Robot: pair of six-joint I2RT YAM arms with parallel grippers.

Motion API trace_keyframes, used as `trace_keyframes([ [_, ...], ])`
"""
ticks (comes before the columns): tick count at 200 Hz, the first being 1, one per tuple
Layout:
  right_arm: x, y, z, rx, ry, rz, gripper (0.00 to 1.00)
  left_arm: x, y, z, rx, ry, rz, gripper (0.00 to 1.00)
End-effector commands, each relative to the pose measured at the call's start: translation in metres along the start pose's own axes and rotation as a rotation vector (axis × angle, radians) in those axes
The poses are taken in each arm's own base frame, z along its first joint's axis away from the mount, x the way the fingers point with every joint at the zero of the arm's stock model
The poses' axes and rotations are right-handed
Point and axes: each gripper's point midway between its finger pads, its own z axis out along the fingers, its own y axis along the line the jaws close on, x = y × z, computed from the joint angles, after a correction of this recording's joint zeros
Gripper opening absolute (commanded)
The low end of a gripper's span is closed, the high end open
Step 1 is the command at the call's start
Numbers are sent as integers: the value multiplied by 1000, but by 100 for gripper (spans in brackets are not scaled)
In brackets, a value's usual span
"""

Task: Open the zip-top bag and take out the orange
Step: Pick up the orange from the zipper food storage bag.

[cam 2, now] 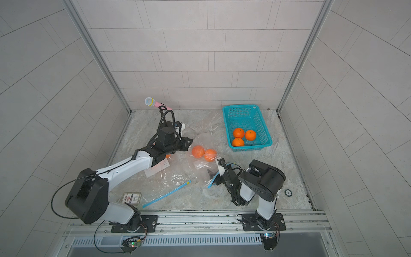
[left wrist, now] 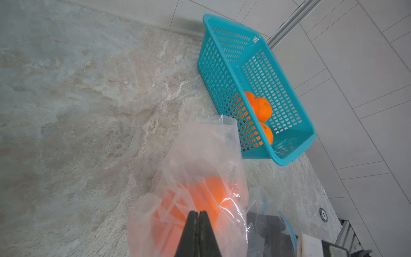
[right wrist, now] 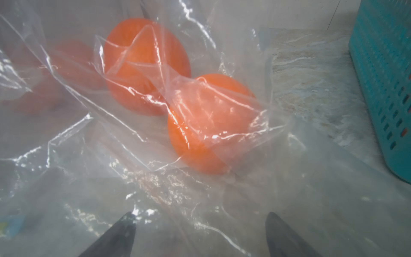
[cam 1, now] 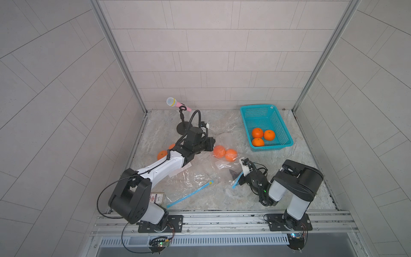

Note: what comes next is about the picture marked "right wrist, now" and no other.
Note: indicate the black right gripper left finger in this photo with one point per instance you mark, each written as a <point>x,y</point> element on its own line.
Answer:
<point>117,241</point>

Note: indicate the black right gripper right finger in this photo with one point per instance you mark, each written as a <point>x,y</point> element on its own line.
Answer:
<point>283,241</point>

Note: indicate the orange fruit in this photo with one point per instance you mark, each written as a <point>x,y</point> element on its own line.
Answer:
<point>71,61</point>
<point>137,54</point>
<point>211,122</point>

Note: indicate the clear zip-top bag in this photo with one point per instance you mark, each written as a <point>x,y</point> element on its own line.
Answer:
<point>30,136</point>
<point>122,161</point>

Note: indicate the teal plastic perforated basket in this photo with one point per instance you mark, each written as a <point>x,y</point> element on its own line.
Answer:
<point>380,48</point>

